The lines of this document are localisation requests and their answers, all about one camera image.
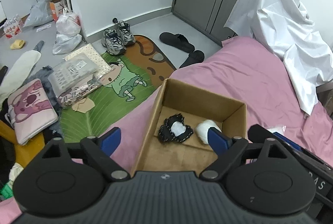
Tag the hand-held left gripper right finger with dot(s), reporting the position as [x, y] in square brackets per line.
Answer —
[217, 142]

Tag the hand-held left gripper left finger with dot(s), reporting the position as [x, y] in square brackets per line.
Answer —
[112, 141]

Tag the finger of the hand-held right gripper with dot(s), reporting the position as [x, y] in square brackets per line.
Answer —
[258, 131]

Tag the clear bag of white fluff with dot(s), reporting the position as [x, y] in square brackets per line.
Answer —
[277, 129]

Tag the white soft roll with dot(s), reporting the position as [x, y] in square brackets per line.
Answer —
[203, 129]

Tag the brown cardboard box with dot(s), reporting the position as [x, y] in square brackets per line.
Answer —
[197, 99]

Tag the black and white socks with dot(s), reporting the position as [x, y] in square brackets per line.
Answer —
[169, 134]

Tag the green cartoon floor rug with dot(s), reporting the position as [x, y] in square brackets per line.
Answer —
[104, 109]

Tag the brown paper scrap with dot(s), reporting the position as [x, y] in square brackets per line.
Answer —
[83, 106]

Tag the clear packet of patterned fabric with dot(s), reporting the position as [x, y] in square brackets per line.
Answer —
[78, 93]

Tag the pink bedsheet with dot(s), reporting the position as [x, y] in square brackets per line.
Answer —
[247, 70]

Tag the clear packet of grey clothing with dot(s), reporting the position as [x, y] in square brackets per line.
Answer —
[70, 70]

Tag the pink cartoon laptop sleeve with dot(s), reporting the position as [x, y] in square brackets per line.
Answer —
[31, 112]

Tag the black slipper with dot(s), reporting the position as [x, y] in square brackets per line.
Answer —
[177, 40]
[193, 57]

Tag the beige dotted packet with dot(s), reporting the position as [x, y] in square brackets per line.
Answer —
[91, 52]

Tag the grey sneaker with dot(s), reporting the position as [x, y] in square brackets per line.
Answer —
[126, 32]
[112, 43]

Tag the clear plastic bag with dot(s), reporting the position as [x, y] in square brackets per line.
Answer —
[66, 44]

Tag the cream cloth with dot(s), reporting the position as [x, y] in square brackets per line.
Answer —
[20, 67]

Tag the black door stopper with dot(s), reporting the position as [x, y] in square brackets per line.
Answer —
[115, 20]

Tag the grey sock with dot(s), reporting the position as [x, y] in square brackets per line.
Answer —
[39, 45]

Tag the white plastic bag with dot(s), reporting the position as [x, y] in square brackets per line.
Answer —
[68, 23]

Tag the white sheet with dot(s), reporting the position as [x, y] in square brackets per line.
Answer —
[273, 5]

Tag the orange cardboard carton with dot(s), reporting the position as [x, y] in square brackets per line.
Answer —
[55, 9]

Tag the grey plastic bag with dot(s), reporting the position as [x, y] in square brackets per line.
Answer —
[39, 14]

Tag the pack of water bottles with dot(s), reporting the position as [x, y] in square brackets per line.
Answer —
[12, 27]

